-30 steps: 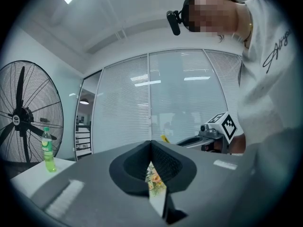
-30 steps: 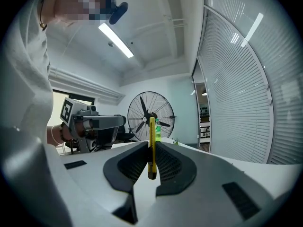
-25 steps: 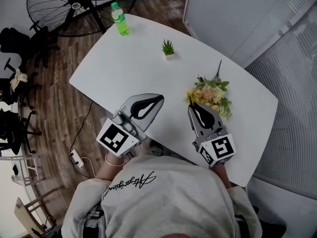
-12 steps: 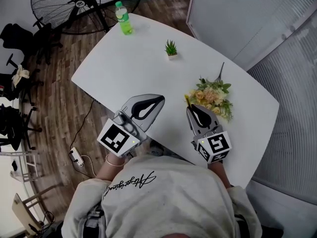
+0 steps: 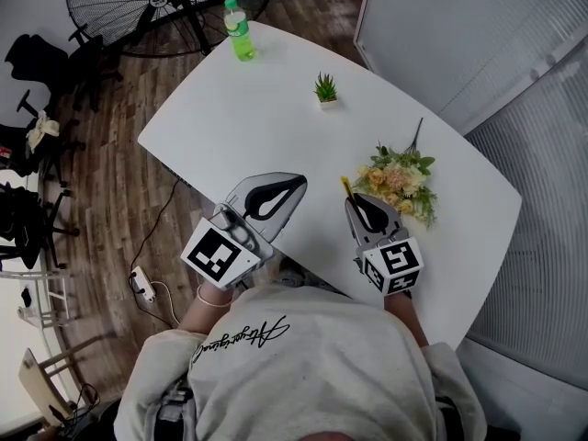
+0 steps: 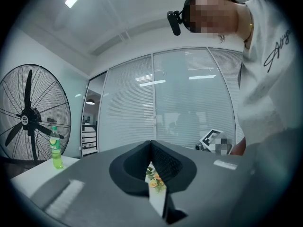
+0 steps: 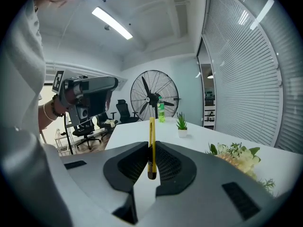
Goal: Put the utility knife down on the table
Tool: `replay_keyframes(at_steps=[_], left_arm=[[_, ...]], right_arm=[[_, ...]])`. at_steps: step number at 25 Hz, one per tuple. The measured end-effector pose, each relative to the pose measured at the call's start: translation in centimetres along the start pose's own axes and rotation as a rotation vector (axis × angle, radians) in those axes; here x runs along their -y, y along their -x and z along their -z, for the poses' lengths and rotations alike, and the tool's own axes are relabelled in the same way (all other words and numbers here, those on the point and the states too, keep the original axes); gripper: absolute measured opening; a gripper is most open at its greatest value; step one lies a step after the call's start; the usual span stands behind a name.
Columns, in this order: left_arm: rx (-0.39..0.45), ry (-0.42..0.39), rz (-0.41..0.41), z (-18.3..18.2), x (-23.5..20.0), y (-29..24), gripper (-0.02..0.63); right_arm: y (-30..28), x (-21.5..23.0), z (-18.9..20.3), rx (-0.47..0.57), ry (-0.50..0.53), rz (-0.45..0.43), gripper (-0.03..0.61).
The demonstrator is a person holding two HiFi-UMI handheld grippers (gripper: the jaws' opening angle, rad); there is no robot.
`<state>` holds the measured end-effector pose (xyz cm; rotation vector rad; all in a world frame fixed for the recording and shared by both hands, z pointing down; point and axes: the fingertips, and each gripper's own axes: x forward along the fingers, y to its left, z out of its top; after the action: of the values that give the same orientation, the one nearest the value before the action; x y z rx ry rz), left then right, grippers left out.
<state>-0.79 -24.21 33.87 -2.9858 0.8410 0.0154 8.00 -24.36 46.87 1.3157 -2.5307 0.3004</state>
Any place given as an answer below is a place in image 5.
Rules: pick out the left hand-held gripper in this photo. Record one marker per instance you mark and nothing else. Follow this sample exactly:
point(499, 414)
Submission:
point(213, 255)

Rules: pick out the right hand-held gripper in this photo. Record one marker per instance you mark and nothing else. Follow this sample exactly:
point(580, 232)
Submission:
point(395, 262)

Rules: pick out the person's right forearm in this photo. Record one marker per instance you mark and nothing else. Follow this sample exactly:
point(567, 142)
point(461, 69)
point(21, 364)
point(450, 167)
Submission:
point(406, 320)

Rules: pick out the person's left forearm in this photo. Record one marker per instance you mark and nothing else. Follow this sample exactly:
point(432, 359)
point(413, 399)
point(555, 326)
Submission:
point(197, 315)

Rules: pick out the yellow flower bouquet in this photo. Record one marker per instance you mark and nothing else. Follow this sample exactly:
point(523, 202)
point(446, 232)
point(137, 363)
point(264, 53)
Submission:
point(395, 177)

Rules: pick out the person's left shoe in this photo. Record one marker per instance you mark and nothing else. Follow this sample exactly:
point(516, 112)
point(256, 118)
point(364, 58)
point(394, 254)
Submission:
point(291, 271)

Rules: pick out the dark desk control panel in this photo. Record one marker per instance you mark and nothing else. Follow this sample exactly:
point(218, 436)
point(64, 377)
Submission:
point(179, 178)

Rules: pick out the small potted green plant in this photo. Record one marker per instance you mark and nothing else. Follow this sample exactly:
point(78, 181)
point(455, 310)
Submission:
point(325, 90)

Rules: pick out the white power strip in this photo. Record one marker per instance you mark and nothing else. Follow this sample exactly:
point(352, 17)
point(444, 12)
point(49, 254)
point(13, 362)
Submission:
point(143, 284)

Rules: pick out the green soda bottle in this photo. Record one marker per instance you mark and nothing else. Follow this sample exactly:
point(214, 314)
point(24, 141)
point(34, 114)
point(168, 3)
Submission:
point(241, 39)

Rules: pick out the cream sweatshirt with script print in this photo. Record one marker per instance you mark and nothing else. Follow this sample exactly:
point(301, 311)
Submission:
point(298, 375)

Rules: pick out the large black floor fan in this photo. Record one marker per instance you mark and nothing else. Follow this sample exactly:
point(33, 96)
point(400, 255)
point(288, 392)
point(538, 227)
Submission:
point(158, 0)

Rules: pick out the crumpled cream cloth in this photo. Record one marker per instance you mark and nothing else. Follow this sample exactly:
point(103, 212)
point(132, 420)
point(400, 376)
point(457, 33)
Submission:
point(41, 131)

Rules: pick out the white step stool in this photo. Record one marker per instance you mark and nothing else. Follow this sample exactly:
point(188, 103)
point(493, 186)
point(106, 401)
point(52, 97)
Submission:
point(50, 292)

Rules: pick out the black office chair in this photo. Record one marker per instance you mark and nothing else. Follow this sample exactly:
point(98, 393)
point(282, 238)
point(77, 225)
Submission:
point(37, 58)
point(18, 223)
point(18, 154)

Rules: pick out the small black object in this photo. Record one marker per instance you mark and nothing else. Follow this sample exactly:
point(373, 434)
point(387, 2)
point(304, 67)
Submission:
point(26, 297)

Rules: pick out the light wooden chair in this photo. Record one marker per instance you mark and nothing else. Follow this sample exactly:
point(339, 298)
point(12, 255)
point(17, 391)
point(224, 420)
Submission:
point(37, 384)

